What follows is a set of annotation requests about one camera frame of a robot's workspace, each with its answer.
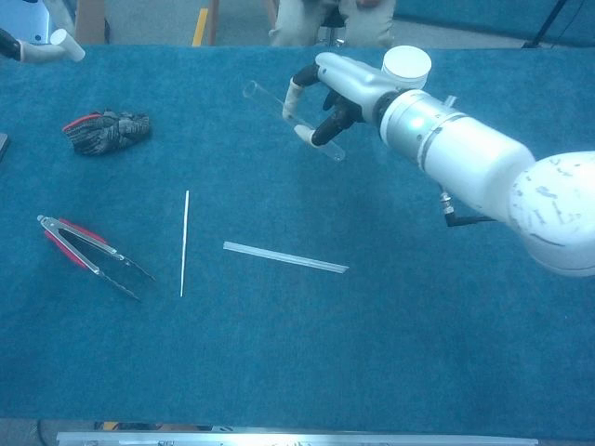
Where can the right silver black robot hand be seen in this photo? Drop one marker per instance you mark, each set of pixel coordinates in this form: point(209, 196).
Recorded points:
point(353, 86)

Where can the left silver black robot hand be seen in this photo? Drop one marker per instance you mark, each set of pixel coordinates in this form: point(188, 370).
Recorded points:
point(32, 53)

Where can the small white stopper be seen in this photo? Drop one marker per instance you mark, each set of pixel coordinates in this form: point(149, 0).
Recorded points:
point(67, 44)

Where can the transparent glass test tube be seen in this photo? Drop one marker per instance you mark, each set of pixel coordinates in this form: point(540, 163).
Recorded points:
point(269, 99)

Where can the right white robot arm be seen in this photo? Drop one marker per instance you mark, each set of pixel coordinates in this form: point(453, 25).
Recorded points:
point(465, 148)

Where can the grey metal machine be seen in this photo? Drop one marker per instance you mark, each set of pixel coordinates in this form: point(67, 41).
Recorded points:
point(39, 21)

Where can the white paper cup stack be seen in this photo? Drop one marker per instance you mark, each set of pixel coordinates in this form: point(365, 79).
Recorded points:
point(406, 62)

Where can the brown cardboard board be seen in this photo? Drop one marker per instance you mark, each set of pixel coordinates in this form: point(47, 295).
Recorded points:
point(90, 23)

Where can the person in beige trousers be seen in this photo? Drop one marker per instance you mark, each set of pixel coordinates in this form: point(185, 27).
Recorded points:
point(297, 23)

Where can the black grey work glove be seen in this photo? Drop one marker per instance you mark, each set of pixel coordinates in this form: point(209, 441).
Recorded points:
point(111, 132)

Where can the yellow bar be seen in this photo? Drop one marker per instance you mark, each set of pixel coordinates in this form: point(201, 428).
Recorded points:
point(200, 28)

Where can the black tripod stand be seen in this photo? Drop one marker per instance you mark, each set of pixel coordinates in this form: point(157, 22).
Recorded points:
point(541, 32)

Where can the thin white rod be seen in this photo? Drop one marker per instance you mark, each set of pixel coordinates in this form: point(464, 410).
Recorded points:
point(185, 241)

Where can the blue carpet table cover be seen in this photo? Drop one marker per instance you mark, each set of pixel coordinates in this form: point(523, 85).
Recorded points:
point(325, 353)

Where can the black stool with chrome post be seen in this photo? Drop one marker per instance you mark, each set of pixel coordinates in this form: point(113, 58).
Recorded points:
point(334, 21)

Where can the aluminium frame rail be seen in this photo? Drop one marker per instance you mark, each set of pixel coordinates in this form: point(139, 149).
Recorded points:
point(279, 439)

